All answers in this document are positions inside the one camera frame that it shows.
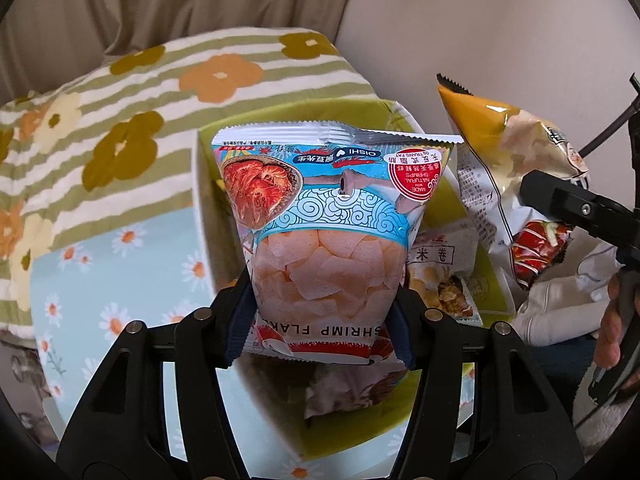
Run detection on shrimp flakes snack bag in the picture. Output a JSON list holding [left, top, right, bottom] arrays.
[[212, 122, 462, 364]]

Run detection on orange yellow chip bag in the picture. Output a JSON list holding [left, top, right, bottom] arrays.
[[437, 74, 589, 290]]

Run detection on person's right hand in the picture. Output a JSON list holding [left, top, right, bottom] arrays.
[[593, 273, 623, 370]]

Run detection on rice cracker nut packet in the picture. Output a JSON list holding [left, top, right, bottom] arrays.
[[407, 220, 482, 326]]

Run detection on light blue daisy tablecloth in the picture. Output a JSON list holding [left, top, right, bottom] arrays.
[[29, 206, 476, 480]]

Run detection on white fleece right sleeve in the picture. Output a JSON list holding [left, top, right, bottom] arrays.
[[512, 243, 639, 458]]

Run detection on pale pink brown snack bag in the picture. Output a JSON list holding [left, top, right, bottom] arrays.
[[305, 361, 409, 419]]

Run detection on floral striped green quilt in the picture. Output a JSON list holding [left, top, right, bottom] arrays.
[[1, 27, 374, 338]]

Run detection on beige curtain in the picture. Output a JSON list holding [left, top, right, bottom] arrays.
[[1, 0, 348, 102]]

